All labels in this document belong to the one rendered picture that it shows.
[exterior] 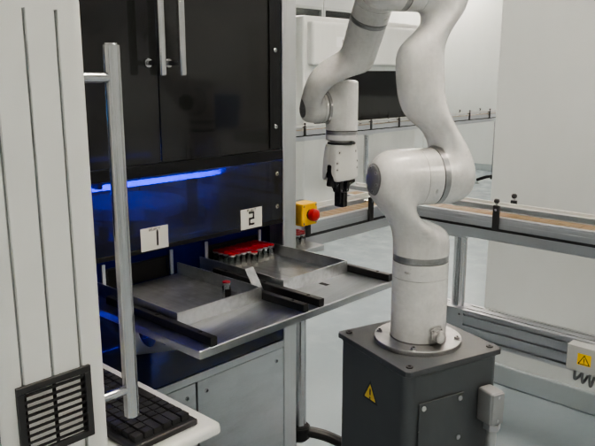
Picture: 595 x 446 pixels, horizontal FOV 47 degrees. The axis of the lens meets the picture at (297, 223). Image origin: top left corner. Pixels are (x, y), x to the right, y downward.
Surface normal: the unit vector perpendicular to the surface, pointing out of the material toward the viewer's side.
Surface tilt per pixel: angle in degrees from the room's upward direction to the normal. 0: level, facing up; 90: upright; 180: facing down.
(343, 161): 91
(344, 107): 90
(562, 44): 90
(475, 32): 90
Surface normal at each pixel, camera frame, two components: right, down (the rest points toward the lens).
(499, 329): -0.69, 0.15
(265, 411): 0.73, 0.15
